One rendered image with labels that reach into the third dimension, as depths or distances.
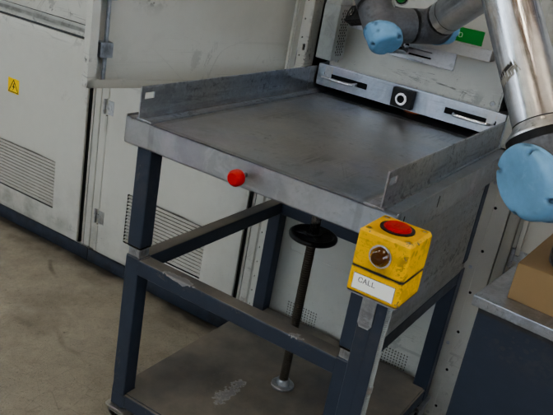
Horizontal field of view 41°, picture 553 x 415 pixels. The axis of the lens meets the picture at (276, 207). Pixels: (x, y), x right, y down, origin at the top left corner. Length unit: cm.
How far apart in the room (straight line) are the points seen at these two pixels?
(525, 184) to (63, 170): 193
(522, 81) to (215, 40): 98
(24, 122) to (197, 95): 131
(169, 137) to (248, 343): 79
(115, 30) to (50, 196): 118
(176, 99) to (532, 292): 82
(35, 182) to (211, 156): 153
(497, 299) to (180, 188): 134
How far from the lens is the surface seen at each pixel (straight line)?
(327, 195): 129
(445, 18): 159
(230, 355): 201
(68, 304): 251
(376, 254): 99
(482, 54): 187
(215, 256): 235
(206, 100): 168
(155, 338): 236
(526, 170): 112
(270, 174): 134
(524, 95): 117
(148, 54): 184
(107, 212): 262
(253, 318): 148
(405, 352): 212
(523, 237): 188
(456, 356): 207
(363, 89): 202
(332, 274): 214
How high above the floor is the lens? 126
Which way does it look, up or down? 21 degrees down
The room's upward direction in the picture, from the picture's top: 10 degrees clockwise
